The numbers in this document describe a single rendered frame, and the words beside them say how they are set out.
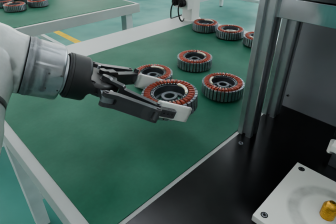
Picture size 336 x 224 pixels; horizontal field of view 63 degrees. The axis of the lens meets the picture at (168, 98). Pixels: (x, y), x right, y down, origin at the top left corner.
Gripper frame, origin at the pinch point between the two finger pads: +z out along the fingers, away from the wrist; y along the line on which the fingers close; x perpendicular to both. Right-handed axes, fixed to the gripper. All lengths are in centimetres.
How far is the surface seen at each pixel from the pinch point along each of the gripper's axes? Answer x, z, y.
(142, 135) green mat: -10.6, -0.8, -1.8
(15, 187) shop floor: -98, -13, -77
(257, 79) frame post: 10.9, 9.8, 9.1
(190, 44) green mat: 5, 30, -48
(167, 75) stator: -1.4, 9.4, -19.6
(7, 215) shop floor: -99, -15, -60
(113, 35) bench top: -6, 7, -70
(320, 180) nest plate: 1.4, 18.1, 23.9
